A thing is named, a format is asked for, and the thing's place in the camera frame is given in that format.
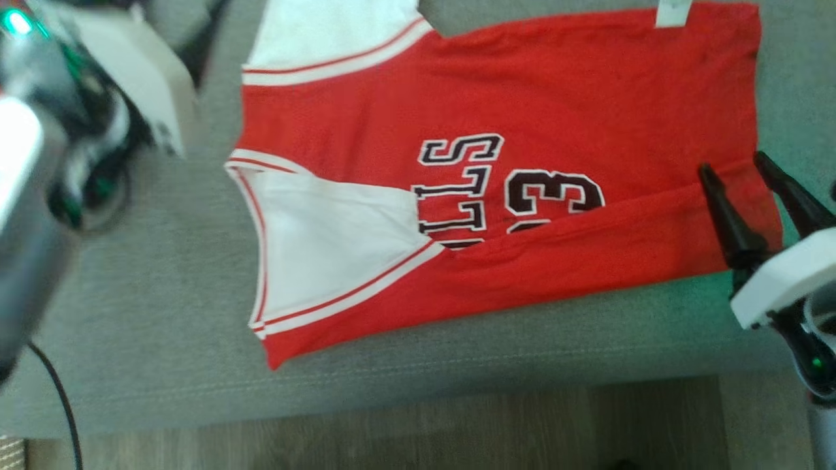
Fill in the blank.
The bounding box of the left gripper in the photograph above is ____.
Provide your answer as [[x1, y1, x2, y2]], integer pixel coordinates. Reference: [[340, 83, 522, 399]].
[[49, 0, 233, 229]]

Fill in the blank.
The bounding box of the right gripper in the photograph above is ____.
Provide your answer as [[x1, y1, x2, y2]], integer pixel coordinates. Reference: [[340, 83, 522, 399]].
[[698, 151, 836, 399]]

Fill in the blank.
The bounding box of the red basketball jersey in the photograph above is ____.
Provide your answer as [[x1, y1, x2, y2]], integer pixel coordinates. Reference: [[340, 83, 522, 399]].
[[225, 0, 783, 371]]

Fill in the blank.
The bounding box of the grey sofa seat cushion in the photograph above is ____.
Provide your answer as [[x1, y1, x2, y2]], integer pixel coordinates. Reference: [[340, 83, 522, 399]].
[[0, 0, 836, 439]]

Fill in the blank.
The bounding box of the beige woven basket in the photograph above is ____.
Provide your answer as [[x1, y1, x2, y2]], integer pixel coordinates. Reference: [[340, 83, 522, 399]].
[[0, 436, 27, 470]]

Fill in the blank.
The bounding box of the thin black cable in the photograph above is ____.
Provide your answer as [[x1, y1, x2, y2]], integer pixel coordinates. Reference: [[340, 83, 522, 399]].
[[26, 343, 83, 470]]

